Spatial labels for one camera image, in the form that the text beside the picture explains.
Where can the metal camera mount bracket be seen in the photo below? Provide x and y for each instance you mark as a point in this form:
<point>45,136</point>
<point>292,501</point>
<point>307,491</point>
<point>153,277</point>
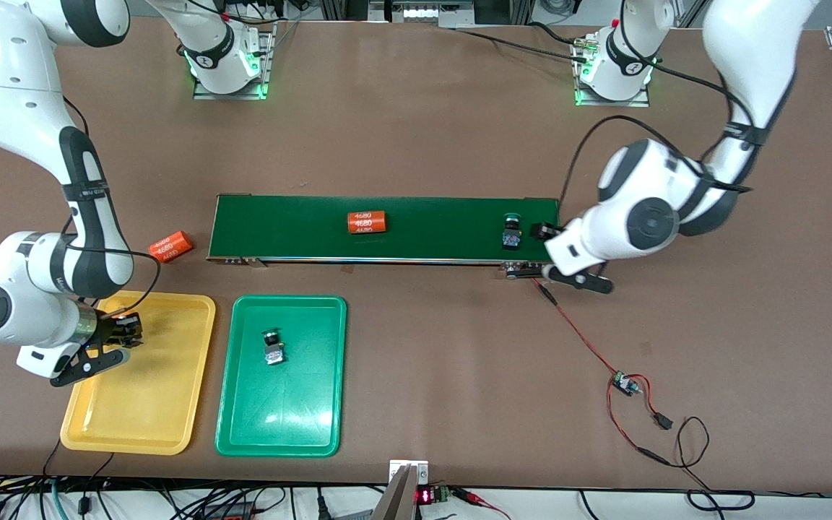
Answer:
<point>405,480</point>

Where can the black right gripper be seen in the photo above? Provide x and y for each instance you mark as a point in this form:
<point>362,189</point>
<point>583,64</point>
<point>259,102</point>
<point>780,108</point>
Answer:
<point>114,329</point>

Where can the green belt conveyor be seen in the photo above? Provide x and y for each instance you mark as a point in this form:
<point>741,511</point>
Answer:
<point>430,245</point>

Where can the small green controller board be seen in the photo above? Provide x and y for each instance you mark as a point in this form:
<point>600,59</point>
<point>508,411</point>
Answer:
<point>624,383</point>

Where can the yellow plastic tray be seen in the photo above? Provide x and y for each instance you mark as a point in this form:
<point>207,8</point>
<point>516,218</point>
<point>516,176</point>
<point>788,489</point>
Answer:
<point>149,397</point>

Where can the green capped push button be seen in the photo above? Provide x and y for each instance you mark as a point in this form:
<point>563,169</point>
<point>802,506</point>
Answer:
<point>510,232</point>
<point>273,350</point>

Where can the orange cylinder marked 4680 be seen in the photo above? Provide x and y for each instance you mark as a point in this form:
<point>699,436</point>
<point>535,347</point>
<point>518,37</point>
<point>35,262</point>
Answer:
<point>366,222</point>
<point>170,247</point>

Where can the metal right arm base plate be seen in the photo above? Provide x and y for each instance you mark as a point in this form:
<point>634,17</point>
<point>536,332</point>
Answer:
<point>269,65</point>

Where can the red clip test lead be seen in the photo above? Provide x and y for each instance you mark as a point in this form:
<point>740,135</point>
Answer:
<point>470,495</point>

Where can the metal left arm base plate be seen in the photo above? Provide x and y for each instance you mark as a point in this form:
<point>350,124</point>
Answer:
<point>611,103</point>

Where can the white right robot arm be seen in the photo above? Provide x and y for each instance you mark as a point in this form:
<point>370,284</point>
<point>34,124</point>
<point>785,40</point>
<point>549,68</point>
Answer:
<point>33,274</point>

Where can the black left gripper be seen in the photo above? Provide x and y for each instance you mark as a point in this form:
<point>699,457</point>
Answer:
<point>547,231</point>

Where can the grey control box with lights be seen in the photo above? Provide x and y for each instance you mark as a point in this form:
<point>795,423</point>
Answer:
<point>423,13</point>

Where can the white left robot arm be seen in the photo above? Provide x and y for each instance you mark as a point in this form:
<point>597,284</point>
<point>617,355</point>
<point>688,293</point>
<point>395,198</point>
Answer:
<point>640,217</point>

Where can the green plastic tray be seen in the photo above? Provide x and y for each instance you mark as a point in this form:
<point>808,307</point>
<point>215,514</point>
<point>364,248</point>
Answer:
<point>293,412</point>

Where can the small red digit display module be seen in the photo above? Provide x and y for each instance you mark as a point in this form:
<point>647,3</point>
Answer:
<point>425,496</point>

